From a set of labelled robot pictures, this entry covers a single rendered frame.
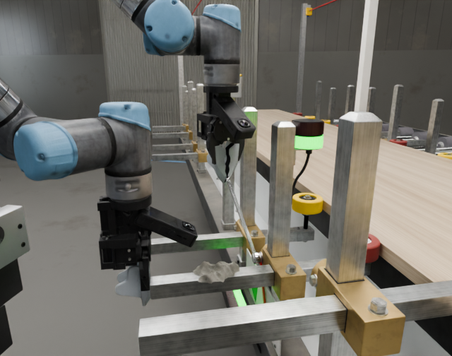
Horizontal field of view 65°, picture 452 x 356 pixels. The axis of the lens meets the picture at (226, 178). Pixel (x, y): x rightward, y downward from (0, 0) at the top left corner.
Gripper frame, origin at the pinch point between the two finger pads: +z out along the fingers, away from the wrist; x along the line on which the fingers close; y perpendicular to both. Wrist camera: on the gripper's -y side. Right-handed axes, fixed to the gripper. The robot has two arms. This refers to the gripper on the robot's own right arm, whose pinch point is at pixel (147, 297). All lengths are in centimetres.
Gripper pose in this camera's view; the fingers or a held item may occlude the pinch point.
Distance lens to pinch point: 70.6
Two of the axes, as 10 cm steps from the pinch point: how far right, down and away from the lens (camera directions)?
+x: 1.9, 2.8, -9.4
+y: -9.8, 0.4, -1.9
